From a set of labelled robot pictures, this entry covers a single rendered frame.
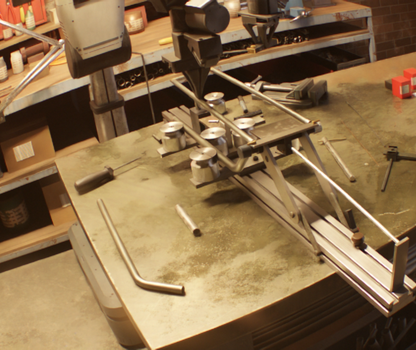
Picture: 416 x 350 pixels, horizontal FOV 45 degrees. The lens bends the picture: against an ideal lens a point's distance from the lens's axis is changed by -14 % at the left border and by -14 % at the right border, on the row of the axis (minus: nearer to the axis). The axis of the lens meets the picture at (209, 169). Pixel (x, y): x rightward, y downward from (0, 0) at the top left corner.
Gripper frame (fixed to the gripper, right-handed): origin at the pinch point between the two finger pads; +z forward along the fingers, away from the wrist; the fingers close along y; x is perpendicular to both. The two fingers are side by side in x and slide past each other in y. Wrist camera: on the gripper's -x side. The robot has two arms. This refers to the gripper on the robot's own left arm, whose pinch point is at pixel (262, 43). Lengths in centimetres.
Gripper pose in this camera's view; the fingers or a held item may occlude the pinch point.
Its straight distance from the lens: 140.4
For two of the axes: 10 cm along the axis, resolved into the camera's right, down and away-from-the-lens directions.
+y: -7.4, -2.9, 6.1
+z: 0.9, 8.5, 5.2
